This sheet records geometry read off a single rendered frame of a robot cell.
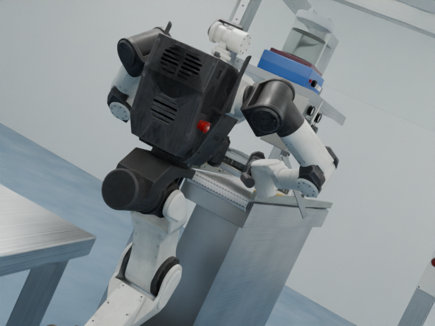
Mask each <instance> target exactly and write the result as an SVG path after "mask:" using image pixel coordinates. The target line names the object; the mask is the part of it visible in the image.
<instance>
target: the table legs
mask: <svg viewBox="0 0 435 326"><path fill-rule="evenodd" d="M68 262H69V260H66V261H61V262H58V263H53V264H50V265H45V266H41V267H37V268H32V269H30V272H29V274H28V276H27V279H26V281H25V283H24V285H23V288H22V289H21V292H20V294H19V297H18V299H17V301H16V304H15V305H14V308H13V310H12V312H11V314H10V317H9V319H8V321H7V323H6V325H5V326H39V325H40V323H41V321H42V319H43V317H44V315H45V312H46V310H47V308H48V306H49V303H50V301H51V299H52V297H53V295H54V292H55V290H56V288H57V286H58V283H59V282H60V279H61V277H62V275H63V272H64V270H65V268H66V266H67V263H68Z"/></svg>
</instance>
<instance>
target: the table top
mask: <svg viewBox="0 0 435 326"><path fill-rule="evenodd" d="M95 240H96V236H94V235H92V234H90V233H89V232H86V231H85V230H83V229H81V228H79V227H77V226H76V225H74V224H72V223H70V222H69V221H66V220H65V219H63V218H61V217H59V216H57V215H56V214H54V213H52V212H50V211H48V210H46V209H45V208H43V207H41V206H39V205H37V204H36V203H34V202H32V201H30V200H28V199H26V198H24V197H22V196H21V195H19V194H17V193H15V192H14V191H12V190H10V189H8V188H6V187H4V186H2V185H1V184H0V277H1V276H5V275H9V274H13V273H16V272H21V271H24V270H29V269H32V268H37V267H41V266H45V265H50V264H53V263H58V262H61V261H66V260H69V259H74V258H77V257H82V256H85V255H89V253H90V251H91V249H92V247H93V245H94V243H95Z"/></svg>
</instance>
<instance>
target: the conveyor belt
mask: <svg viewBox="0 0 435 326"><path fill-rule="evenodd" d="M187 181H188V182H189V183H191V184H193V185H195V186H197V187H198V188H201V189H202V190H205V191H207V192H209V193H210V194H212V195H214V196H216V197H218V198H220V199H221V200H223V201H225V202H227V203H229V204H231V205H233V206H235V207H237V208H239V209H241V210H243V211H244V212H245V211H246V206H247V204H248V203H249V202H262V203H270V204H283V205H290V206H298V205H295V204H284V203H277V202H265V201H254V200H252V199H251V195H252V193H253V191H254V190H255V188H254V187H252V188H247V187H246V186H245V185H244V183H242V181H241V180H240V179H239V178H234V177H228V176H224V175H218V174H214V173H208V172H204V171H198V170H196V171H195V175H194V177H193V178H192V179H187ZM305 207H309V208H320V207H314V206H305ZM322 209H327V208H322Z"/></svg>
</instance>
